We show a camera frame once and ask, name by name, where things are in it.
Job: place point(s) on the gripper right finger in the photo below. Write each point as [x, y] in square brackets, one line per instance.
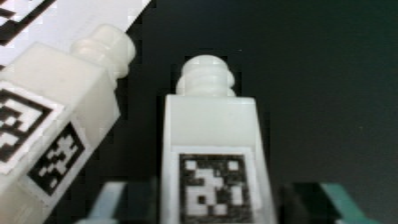
[319, 204]

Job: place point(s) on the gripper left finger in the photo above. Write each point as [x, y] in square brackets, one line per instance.
[125, 205]

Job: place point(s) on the white leg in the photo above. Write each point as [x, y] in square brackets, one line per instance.
[216, 185]
[58, 114]

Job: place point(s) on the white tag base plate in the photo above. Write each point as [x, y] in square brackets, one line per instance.
[54, 21]

